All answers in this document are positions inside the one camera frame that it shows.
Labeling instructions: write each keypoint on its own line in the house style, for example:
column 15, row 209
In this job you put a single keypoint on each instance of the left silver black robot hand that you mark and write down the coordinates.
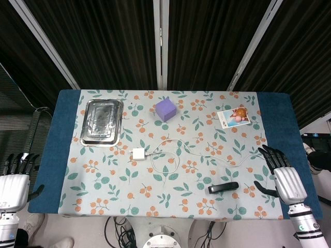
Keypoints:
column 13, row 186

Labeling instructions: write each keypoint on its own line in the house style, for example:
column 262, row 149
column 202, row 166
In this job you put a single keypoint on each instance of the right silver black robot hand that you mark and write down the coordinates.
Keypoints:
column 287, row 184

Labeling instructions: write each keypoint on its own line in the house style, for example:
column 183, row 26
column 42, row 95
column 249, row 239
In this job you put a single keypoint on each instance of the white square block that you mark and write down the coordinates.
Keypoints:
column 138, row 154

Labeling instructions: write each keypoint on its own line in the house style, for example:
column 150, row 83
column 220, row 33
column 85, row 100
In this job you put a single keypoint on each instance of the robot base column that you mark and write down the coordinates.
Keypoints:
column 161, row 236

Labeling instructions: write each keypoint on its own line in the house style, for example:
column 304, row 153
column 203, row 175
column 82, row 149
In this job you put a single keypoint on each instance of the white shoe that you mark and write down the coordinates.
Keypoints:
column 33, row 224

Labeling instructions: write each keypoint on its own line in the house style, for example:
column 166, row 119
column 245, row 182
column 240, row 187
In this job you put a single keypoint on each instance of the black office chair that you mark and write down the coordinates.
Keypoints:
column 33, row 129

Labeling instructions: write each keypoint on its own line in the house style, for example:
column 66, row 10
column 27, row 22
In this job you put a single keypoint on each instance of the small turtle toy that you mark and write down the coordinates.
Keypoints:
column 240, row 114

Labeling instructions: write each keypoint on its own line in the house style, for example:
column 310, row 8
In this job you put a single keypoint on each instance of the photo card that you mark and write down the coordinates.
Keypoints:
column 233, row 119

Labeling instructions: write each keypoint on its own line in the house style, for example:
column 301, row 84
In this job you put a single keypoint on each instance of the silver metal tray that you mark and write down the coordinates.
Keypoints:
column 102, row 122

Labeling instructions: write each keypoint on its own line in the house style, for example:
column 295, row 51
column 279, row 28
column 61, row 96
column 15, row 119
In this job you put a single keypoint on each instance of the blue table cover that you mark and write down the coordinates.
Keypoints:
column 175, row 152

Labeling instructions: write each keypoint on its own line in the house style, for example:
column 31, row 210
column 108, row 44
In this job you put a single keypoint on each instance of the floral patterned tablecloth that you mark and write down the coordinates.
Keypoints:
column 170, row 155

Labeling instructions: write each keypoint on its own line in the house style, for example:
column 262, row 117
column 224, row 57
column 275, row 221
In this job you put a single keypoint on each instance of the purple foam cube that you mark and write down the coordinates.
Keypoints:
column 166, row 110

